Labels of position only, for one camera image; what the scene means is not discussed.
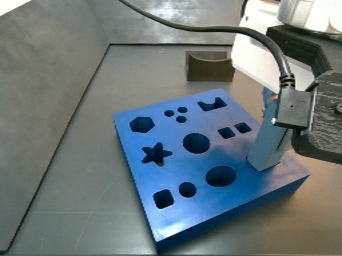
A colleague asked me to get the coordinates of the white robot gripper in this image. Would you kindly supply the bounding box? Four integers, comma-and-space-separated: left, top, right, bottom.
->
232, 0, 315, 111

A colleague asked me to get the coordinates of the light blue rectangular block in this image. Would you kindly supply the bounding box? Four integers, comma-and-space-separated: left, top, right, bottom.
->
248, 99, 293, 171

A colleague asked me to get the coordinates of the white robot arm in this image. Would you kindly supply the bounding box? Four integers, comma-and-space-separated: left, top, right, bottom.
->
232, 0, 342, 100

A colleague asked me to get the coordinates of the blue foam shape board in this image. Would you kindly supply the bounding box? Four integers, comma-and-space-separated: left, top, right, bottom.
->
114, 89, 311, 252

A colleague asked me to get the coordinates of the black curved plastic holder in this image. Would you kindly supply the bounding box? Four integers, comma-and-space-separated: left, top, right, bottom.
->
186, 51, 236, 82

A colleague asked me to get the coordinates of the black camera cable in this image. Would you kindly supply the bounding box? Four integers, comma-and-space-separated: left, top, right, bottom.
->
118, 0, 313, 131

